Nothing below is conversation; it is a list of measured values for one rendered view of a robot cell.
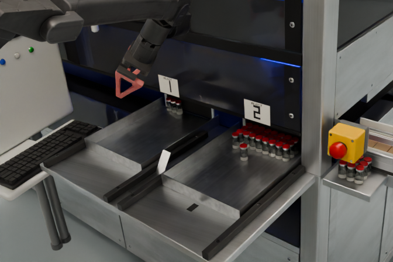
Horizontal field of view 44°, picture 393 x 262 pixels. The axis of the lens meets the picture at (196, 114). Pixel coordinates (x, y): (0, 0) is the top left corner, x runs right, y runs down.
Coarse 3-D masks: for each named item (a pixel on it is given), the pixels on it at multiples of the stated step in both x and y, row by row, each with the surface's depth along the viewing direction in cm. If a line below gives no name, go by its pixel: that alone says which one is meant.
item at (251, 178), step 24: (216, 144) 143; (192, 168) 135; (216, 168) 134; (240, 168) 133; (264, 168) 132; (288, 168) 125; (192, 192) 122; (216, 192) 124; (240, 192) 123; (264, 192) 119; (240, 216) 113
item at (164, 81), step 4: (160, 76) 153; (160, 80) 154; (164, 80) 153; (168, 80) 151; (172, 80) 150; (176, 80) 149; (160, 84) 155; (164, 84) 154; (168, 84) 152; (172, 84) 151; (176, 84) 150; (160, 88) 156; (164, 88) 154; (168, 88) 153; (172, 88) 152; (176, 88) 150; (164, 92) 155; (168, 92) 154; (172, 92) 153; (176, 92) 151
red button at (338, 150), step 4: (332, 144) 115; (336, 144) 115; (340, 144) 114; (332, 148) 115; (336, 148) 114; (340, 148) 114; (344, 148) 114; (332, 152) 115; (336, 152) 115; (340, 152) 114; (344, 152) 114; (332, 156) 116; (336, 156) 115; (340, 156) 114
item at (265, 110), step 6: (246, 102) 133; (252, 102) 131; (246, 108) 134; (252, 108) 132; (264, 108) 129; (246, 114) 134; (252, 114) 133; (258, 114) 131; (264, 114) 130; (258, 120) 132; (264, 120) 131
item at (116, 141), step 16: (144, 112) 166; (160, 112) 167; (112, 128) 156; (128, 128) 159; (144, 128) 158; (160, 128) 157; (176, 128) 156; (192, 128) 155; (208, 128) 152; (96, 144) 145; (112, 144) 151; (128, 144) 150; (144, 144) 149; (160, 144) 148; (176, 144) 142; (112, 160) 143; (128, 160) 136; (144, 160) 141
